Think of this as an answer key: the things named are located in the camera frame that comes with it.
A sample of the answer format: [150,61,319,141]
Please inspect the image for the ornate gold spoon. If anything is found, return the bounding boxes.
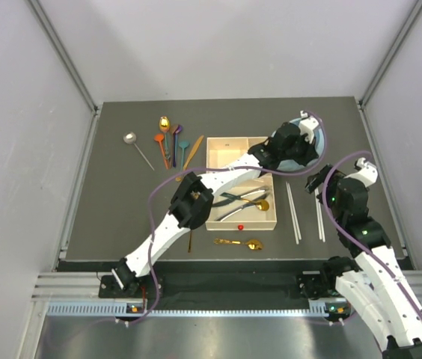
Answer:
[213,239,263,251]

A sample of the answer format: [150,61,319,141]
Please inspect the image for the plain gold spoon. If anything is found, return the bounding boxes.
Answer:
[187,230,192,254]

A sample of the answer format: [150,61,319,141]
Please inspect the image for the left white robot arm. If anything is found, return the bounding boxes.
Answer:
[111,117,325,297]

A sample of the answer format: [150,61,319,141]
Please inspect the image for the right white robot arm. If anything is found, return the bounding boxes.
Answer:
[305,157,422,358]

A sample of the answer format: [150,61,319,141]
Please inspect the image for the light blue headphones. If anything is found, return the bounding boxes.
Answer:
[278,111,327,173]

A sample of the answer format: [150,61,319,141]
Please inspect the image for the white chopstick inner right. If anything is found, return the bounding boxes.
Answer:
[314,188,325,242]

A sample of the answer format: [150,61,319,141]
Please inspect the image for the cream divided utensil box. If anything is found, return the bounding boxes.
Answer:
[205,137,277,231]

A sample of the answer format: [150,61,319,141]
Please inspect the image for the silver knife lower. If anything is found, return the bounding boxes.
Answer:
[215,192,269,221]

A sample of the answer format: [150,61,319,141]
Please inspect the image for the teal silicone spoon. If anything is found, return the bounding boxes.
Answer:
[178,140,190,170]

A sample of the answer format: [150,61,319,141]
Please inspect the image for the iridescent blue purple spoon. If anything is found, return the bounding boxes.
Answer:
[176,124,183,166]

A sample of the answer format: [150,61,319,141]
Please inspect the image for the rose copper spoon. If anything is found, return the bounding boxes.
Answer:
[170,124,179,168]

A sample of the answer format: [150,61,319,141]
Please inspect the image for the gold butter knife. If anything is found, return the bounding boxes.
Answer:
[180,135,204,171]

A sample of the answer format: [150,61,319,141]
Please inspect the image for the orange silicone spoon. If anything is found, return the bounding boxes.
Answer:
[154,133,169,169]

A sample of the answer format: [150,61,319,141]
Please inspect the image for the silver round ladle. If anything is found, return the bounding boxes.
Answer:
[123,132,155,171]

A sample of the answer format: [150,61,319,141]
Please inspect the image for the dark teal handled knife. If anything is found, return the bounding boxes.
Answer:
[212,192,242,208]

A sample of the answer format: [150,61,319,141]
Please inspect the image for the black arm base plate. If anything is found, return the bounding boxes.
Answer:
[98,271,339,299]

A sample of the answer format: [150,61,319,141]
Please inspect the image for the right aluminium frame post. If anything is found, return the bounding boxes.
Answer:
[357,0,422,110]

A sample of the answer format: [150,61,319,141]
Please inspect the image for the aluminium frame post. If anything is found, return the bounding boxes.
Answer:
[25,0,99,114]
[357,0,422,110]

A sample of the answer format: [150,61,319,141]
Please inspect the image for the aluminium front rail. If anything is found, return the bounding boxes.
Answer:
[31,270,422,301]

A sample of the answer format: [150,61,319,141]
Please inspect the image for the left aluminium frame post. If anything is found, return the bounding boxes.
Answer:
[25,0,99,114]

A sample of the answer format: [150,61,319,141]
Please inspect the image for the slotted cable duct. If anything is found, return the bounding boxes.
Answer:
[46,301,352,318]

